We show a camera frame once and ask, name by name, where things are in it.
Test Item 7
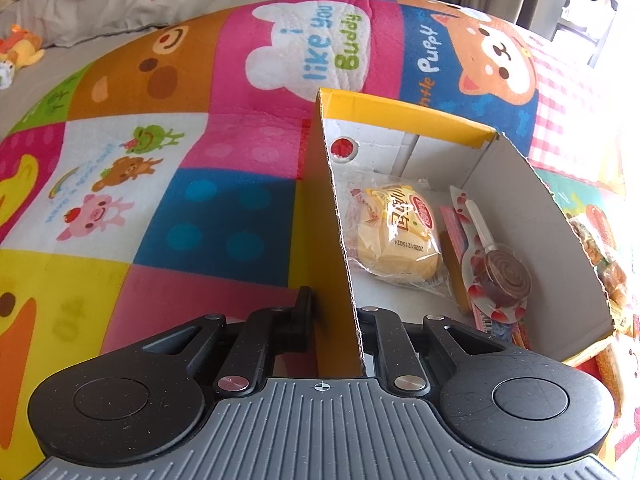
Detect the chocolate swirl lollipop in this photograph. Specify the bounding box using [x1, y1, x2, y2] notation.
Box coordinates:
[447, 185, 533, 323]

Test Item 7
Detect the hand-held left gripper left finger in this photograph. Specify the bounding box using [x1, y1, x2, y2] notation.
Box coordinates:
[112, 286, 318, 396]

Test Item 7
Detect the pink snack packet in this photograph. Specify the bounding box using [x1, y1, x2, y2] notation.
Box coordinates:
[439, 204, 532, 351]

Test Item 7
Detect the black metal rack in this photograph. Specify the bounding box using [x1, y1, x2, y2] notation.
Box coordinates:
[555, 10, 617, 67]

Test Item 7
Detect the yellow cardboard box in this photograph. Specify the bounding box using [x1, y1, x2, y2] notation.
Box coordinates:
[295, 87, 615, 380]

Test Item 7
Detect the colourful printed play mat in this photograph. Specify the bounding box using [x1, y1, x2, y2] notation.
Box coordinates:
[0, 0, 640, 480]

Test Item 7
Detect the colourful candy packet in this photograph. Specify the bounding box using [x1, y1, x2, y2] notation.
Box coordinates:
[569, 209, 618, 271]

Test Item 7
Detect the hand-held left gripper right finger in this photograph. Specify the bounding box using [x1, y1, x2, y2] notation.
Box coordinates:
[354, 305, 526, 393]

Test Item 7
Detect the orange plush toy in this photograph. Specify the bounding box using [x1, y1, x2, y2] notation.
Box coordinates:
[0, 25, 46, 68]

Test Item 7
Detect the small packaged cake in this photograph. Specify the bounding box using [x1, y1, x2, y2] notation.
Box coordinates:
[602, 260, 630, 311]

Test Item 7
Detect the large packaged bread bun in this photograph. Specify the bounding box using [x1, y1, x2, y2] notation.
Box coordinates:
[345, 182, 448, 293]

